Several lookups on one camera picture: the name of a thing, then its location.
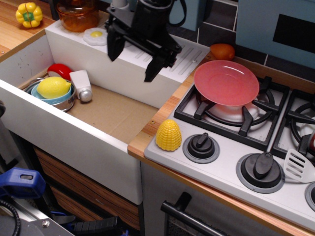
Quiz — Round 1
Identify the white slotted spatula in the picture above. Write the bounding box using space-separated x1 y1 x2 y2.
283 149 315 183

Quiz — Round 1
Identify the white sink basin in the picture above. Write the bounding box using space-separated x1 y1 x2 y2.
0 21 209 205

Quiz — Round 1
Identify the small black stove knob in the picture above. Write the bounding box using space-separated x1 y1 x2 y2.
183 133 220 164

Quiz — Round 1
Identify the partial stove knob right edge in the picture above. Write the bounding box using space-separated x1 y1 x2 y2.
305 182 315 211

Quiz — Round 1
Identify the black oven door handle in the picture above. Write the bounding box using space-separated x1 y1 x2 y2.
160 192 228 236

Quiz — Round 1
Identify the black burner grate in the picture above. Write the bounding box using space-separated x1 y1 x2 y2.
174 77 289 151
271 89 315 163

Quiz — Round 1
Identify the grey toy faucet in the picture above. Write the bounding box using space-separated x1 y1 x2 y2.
111 0 129 9

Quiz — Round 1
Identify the black right burner grate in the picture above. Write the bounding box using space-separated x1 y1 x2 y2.
271 89 315 163

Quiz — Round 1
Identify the pink plastic plate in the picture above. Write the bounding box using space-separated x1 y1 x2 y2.
194 60 259 106

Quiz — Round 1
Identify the orange toy fruit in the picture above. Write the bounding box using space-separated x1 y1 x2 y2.
210 43 235 60

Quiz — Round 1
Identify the blue clamp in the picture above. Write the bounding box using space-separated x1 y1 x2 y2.
0 167 46 199

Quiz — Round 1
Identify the silver metal pot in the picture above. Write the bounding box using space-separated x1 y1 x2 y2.
23 78 76 112

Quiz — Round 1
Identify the white salt shaker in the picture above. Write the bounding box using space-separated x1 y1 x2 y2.
69 70 93 102

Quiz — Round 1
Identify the large black stove knob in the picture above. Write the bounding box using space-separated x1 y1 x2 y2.
236 152 285 194

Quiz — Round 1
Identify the yellow toy bell pepper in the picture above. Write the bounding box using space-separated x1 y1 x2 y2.
15 2 43 28

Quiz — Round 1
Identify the yellow toy corn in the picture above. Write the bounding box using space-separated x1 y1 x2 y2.
156 119 182 151

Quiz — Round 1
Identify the orange glass pot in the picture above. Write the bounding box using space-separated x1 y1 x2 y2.
56 0 99 32

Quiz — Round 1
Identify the black left burner grate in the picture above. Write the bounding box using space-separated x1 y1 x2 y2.
174 77 289 151

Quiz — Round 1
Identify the toy fried egg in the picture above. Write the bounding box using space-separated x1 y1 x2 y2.
83 28 107 46

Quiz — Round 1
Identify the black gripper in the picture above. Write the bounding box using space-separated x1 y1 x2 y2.
106 0 183 82

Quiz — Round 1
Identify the light blue bowl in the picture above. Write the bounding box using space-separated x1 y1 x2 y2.
31 85 72 105

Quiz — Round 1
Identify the yellow toy lemon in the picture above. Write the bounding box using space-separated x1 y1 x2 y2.
37 77 71 99

